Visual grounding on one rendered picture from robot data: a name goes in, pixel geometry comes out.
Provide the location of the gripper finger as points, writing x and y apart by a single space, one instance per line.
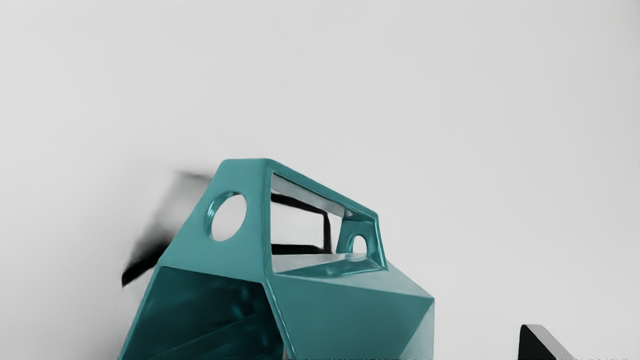
536 346

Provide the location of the teal faceted mug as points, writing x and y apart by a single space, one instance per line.
340 310

